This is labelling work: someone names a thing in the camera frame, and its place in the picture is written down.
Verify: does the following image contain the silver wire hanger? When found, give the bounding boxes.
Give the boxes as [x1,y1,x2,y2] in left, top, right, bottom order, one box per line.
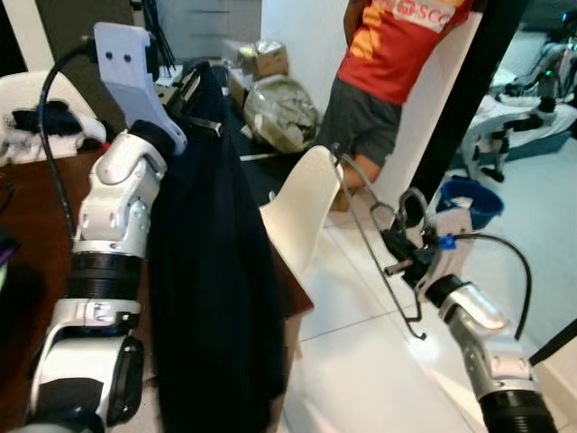
[335,149,432,342]

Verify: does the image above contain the black shirt teal print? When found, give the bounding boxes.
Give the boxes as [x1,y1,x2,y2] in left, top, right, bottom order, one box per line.
[144,61,289,433]

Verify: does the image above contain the blue bucket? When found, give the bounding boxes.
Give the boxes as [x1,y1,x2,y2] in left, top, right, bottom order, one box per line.
[437,178,506,231]

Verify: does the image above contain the grey drawer cabinet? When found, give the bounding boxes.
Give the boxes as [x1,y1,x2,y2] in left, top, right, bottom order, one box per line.
[158,0,262,41]

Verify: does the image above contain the cardboard box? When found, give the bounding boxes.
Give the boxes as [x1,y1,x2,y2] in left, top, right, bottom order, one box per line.
[236,39,291,80]

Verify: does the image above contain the clear plastic bag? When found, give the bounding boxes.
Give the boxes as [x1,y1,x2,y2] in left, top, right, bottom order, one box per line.
[243,75,321,152]

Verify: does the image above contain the black folded cloth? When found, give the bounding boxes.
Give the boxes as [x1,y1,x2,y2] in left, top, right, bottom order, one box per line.
[14,101,82,136]

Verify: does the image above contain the person in red shirt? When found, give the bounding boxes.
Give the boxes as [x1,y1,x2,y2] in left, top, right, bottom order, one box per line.
[316,0,479,195]

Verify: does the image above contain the grey humanoid robot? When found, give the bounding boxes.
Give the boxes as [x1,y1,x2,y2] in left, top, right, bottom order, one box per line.
[464,41,577,181]

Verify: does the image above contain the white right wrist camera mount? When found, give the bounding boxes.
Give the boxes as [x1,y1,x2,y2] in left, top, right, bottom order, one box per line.
[431,206,474,281]

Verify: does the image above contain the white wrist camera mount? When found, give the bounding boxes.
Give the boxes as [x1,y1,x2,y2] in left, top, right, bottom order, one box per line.
[431,206,474,281]
[93,23,188,156]

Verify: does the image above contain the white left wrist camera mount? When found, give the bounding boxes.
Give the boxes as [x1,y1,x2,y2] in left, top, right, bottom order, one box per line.
[93,23,188,156]

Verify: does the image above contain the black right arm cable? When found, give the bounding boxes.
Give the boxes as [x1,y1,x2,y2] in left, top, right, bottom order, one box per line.
[446,233,533,342]

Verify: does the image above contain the black door frame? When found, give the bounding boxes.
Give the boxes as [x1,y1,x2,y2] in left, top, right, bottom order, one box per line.
[410,0,533,204]

